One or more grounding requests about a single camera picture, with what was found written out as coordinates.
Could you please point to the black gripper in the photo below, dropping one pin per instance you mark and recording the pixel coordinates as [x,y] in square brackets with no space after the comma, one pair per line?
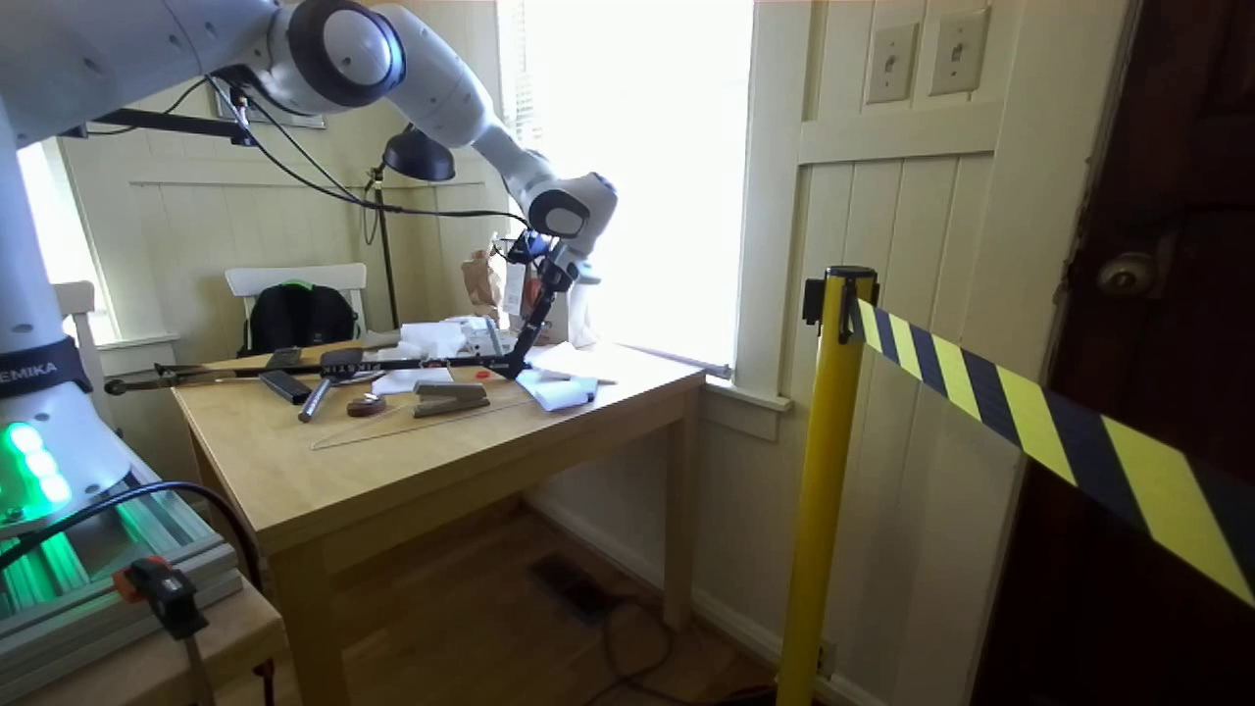
[539,254]

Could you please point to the long black stick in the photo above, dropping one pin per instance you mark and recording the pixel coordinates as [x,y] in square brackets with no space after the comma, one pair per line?
[530,327]

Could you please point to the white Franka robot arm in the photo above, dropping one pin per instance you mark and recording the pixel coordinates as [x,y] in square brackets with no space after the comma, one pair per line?
[133,41]

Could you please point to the small brown round object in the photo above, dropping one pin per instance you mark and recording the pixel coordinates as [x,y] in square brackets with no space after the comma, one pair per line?
[366,407]

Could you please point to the brown paper bag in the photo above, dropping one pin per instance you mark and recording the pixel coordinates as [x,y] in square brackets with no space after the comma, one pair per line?
[484,281]

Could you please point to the white booklet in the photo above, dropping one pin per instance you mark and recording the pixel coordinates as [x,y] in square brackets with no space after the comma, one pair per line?
[555,388]

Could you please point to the crumpled white paper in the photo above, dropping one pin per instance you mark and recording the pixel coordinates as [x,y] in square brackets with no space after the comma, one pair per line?
[437,337]

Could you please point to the grey stapler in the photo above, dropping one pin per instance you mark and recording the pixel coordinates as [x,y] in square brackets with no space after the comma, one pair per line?
[454,397]

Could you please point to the bright window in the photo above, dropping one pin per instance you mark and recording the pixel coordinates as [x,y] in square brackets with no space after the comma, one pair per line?
[670,158]

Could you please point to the flat white paper sheet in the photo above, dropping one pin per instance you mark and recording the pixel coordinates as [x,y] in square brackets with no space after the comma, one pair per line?
[405,382]

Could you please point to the black desk lamp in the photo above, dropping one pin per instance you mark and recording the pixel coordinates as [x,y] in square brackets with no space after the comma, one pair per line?
[423,158]

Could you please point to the light wooden table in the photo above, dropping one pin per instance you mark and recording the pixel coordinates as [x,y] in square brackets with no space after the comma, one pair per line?
[393,471]

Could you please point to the black backpack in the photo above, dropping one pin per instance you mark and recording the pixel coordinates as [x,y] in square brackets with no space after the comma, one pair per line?
[301,319]

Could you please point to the white wooden chair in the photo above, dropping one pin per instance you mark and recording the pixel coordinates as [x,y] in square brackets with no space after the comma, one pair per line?
[295,275]

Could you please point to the long black remote control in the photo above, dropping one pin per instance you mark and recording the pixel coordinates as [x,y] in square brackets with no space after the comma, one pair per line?
[286,387]

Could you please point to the white wooden furniture piece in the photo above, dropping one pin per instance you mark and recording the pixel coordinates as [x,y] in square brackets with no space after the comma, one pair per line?
[77,315]

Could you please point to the orange black clamp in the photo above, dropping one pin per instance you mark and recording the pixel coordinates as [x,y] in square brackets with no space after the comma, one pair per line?
[164,588]

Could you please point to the yellow black barrier tape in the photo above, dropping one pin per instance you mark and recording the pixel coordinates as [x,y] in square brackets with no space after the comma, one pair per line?
[1045,431]

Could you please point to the round metal door knob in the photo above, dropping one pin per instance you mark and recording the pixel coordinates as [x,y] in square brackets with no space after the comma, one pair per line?
[1124,275]

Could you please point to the dark brown door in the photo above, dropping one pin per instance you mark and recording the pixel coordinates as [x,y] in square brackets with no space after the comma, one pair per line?
[1180,199]

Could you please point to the yellow stanchion post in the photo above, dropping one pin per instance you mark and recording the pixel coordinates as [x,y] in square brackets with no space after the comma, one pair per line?
[826,494]

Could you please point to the beige light switch plate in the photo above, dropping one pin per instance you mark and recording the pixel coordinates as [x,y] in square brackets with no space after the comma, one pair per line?
[960,54]
[894,59]

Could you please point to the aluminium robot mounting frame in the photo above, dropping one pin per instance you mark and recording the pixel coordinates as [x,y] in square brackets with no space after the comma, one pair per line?
[120,573]

